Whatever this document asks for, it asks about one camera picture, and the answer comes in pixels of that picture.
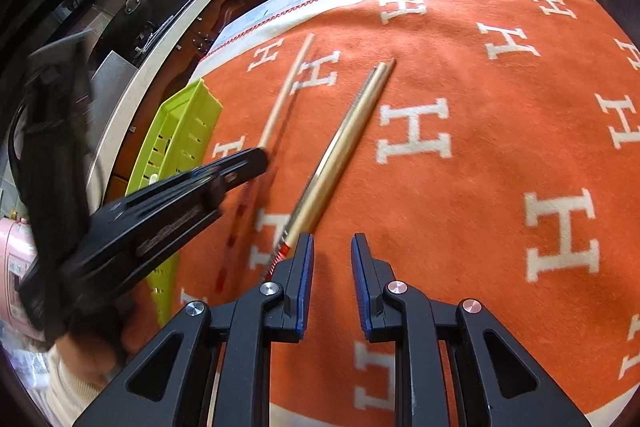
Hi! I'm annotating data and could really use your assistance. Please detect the stainless steel panel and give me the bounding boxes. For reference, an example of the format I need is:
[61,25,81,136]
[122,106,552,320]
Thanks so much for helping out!
[87,49,138,188]

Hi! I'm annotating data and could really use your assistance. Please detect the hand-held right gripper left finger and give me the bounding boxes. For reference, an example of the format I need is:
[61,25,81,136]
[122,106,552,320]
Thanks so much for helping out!
[72,232,316,427]

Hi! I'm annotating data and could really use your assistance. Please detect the person's left hand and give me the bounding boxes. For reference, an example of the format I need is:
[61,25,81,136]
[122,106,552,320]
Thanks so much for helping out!
[52,294,168,385]

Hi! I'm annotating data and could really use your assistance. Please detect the golden chopstick red striped end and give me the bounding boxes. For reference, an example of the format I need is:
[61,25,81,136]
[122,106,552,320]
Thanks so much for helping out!
[270,62,390,279]
[280,58,397,258]

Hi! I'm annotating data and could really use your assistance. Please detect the person's left forearm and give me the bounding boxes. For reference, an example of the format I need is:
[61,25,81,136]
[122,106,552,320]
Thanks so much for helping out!
[44,352,117,427]

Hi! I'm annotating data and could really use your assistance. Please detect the grey tablecloth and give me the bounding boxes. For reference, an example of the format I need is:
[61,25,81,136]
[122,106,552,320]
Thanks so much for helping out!
[200,0,551,58]

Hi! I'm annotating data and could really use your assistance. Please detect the orange printed blanket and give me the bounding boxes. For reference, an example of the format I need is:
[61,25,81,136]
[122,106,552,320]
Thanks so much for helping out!
[177,0,640,427]

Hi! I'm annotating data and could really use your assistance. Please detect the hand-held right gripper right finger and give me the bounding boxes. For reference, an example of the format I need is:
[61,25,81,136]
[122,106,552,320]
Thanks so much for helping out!
[350,233,593,427]

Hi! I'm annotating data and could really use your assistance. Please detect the green plastic utensil tray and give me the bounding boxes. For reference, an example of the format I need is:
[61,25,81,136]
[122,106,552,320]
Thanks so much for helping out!
[124,78,225,327]

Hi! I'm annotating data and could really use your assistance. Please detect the pink rice cooker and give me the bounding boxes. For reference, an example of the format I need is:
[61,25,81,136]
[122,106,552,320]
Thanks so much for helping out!
[0,216,42,344]

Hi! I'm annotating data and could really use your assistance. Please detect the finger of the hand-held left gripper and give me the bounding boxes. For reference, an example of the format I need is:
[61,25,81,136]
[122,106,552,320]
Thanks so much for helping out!
[129,191,224,279]
[114,146,272,219]

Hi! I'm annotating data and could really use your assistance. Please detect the light chopstick red striped end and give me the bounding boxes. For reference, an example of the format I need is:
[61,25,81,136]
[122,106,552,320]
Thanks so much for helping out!
[215,33,317,295]

